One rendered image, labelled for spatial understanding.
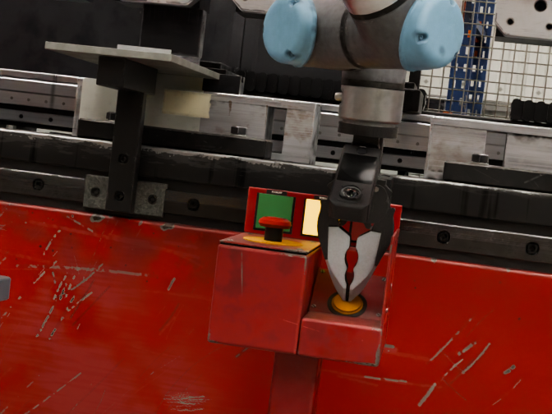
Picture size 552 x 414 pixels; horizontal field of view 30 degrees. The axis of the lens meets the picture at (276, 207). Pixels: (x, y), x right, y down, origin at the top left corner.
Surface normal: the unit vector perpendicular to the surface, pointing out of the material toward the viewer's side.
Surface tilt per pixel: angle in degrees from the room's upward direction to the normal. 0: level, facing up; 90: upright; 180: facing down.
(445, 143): 90
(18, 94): 90
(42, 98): 90
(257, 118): 90
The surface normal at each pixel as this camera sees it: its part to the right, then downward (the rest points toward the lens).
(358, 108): -0.47, 0.07
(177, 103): -0.18, 0.04
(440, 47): 0.66, 0.12
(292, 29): -0.75, 0.01
